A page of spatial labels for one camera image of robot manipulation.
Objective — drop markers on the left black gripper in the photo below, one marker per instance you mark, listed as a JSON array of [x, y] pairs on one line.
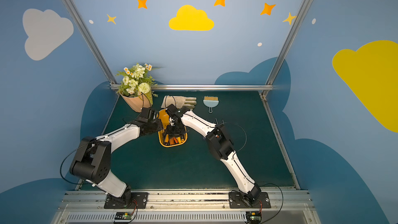
[[152, 125]]

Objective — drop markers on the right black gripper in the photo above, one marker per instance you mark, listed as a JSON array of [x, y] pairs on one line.
[[173, 127]]

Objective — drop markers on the yellow plastic storage box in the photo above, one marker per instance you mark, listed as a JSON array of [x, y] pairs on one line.
[[166, 141]]

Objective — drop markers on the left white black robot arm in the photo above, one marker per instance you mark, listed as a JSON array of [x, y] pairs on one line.
[[92, 160]]

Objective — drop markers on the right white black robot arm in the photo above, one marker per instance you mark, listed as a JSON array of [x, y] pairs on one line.
[[221, 147]]

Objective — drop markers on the beige work glove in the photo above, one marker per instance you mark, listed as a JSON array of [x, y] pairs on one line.
[[179, 101]]

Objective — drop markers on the pink pot with flowers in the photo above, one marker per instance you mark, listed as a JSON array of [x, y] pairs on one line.
[[136, 86]]

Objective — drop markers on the small blue brush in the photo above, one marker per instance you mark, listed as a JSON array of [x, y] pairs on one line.
[[210, 102]]

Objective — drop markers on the left circuit board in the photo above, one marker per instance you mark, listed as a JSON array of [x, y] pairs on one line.
[[123, 217]]

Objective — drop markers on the circuit board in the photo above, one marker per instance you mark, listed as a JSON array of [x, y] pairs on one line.
[[123, 217], [253, 218]]

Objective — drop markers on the right circuit board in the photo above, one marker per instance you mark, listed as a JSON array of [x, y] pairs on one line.
[[253, 218]]

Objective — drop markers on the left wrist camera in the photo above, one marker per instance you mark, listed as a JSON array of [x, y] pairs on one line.
[[147, 115]]

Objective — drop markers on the aluminium back frame bar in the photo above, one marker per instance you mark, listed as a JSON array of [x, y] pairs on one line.
[[212, 87]]

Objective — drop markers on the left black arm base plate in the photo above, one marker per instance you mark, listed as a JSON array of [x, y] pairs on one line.
[[129, 200]]

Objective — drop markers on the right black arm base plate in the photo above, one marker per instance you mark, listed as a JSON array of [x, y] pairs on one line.
[[238, 200]]

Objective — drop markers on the aluminium front rail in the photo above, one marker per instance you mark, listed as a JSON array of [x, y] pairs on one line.
[[189, 206]]

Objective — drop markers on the left aluminium frame post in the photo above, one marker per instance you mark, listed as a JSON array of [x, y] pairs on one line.
[[82, 27]]

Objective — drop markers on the aluminium frame post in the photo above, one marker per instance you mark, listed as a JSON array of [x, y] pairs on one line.
[[300, 16], [82, 27]]

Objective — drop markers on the right aluminium frame post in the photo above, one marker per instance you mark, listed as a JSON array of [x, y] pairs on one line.
[[300, 16]]

